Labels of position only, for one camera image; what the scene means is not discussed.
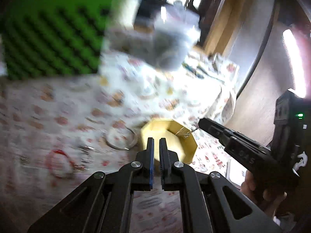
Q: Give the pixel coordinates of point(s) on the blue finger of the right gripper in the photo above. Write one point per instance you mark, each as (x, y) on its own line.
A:
(223, 134)

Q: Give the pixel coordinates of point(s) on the gold octagonal box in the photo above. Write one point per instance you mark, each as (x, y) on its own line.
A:
(158, 128)

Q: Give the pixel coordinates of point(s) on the silver chain jewelry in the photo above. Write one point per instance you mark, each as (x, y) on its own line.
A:
(185, 132)

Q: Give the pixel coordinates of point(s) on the baby bear print cloth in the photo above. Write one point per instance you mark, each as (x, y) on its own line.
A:
(126, 92)

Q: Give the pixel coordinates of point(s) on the clear plastic lidded tub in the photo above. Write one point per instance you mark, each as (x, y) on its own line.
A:
(176, 31)

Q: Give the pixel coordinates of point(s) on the small silver charm earrings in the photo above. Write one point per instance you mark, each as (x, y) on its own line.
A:
(86, 157)

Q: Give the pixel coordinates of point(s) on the person's right hand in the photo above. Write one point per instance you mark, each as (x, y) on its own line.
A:
(267, 200)

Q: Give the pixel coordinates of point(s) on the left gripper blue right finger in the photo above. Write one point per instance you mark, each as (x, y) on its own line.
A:
(165, 165)

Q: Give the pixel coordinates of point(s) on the green black checkered box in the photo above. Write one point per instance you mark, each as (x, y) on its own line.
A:
(45, 38)

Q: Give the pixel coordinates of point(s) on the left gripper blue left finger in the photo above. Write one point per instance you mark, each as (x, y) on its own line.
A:
(151, 158)

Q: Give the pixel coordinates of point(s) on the strawberry print table cloth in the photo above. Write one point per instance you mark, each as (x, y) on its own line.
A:
(38, 170)

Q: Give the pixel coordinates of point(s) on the patterned cigarette lighter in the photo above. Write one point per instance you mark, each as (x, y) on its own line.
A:
(192, 70)

